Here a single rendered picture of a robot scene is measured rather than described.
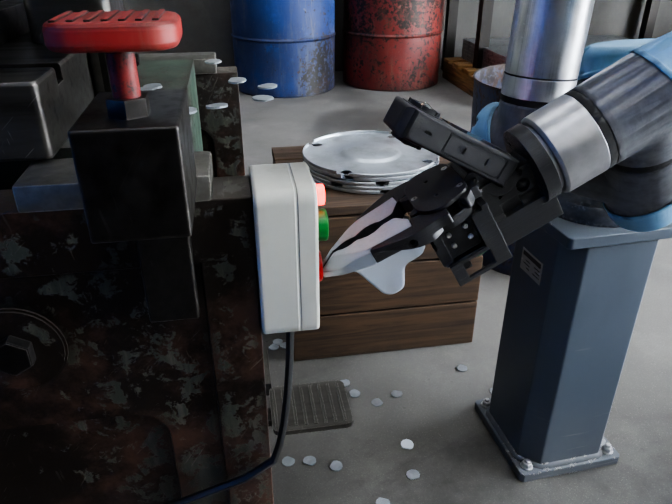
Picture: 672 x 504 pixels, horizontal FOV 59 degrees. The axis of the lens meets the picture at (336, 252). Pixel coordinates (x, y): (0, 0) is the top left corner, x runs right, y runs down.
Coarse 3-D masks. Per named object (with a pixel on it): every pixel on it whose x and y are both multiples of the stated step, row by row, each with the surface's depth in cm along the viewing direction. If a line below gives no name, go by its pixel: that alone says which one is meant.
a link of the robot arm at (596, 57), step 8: (616, 40) 81; (624, 40) 80; (632, 40) 79; (640, 40) 78; (648, 40) 77; (584, 48) 78; (592, 48) 76; (600, 48) 75; (608, 48) 74; (616, 48) 73; (624, 48) 73; (632, 48) 72; (584, 56) 77; (592, 56) 75; (600, 56) 74; (608, 56) 74; (616, 56) 73; (624, 56) 73; (584, 64) 77; (592, 64) 76; (600, 64) 75; (608, 64) 74; (584, 72) 77; (592, 72) 76; (584, 80) 77
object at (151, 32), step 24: (48, 24) 31; (72, 24) 31; (96, 24) 31; (120, 24) 31; (144, 24) 31; (168, 24) 32; (48, 48) 31; (72, 48) 31; (96, 48) 31; (120, 48) 31; (144, 48) 32; (168, 48) 32; (120, 72) 34; (120, 96) 35
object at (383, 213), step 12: (384, 204) 54; (396, 204) 54; (372, 216) 54; (384, 216) 53; (396, 216) 53; (348, 228) 55; (360, 228) 53; (372, 228) 53; (348, 240) 53; (324, 264) 53
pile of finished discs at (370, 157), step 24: (312, 144) 134; (336, 144) 133; (360, 144) 131; (384, 144) 131; (312, 168) 122; (336, 168) 120; (360, 168) 120; (384, 168) 120; (408, 168) 120; (360, 192) 117
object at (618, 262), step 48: (528, 240) 90; (576, 240) 78; (624, 240) 80; (528, 288) 92; (576, 288) 84; (624, 288) 86; (528, 336) 93; (576, 336) 88; (624, 336) 90; (528, 384) 95; (576, 384) 93; (528, 432) 98; (576, 432) 98; (528, 480) 99
